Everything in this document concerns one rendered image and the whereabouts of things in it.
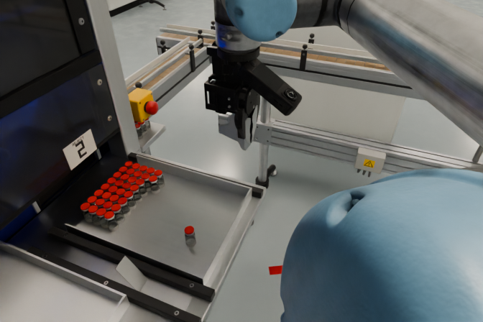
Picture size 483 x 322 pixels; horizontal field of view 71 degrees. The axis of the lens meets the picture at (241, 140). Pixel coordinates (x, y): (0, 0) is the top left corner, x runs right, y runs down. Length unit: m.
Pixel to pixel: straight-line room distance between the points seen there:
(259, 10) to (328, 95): 1.83
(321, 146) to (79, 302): 1.25
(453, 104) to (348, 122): 2.00
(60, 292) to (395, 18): 0.72
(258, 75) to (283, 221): 1.47
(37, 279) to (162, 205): 0.29
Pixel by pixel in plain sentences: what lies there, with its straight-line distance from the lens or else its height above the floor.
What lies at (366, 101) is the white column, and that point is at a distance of 2.20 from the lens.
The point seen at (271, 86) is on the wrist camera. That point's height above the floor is 1.24.
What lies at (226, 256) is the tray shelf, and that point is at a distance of 0.75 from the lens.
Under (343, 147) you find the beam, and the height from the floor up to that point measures 0.52.
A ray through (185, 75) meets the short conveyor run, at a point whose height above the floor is 0.89.
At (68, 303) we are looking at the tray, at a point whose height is 0.88.
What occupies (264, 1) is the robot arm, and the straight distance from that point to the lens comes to 0.40.
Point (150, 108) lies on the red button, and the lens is 0.99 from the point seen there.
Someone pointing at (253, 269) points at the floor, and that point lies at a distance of 1.77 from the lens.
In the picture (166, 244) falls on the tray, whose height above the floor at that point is 0.88.
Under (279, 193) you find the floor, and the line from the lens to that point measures 2.11.
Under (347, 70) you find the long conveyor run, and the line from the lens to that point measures 1.45.
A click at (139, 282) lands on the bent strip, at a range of 0.73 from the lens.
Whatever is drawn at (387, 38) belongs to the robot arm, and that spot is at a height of 1.39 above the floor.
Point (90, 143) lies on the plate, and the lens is 0.88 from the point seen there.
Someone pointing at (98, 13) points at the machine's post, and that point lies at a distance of 0.85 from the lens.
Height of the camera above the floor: 1.50
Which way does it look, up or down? 37 degrees down
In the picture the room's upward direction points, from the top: straight up
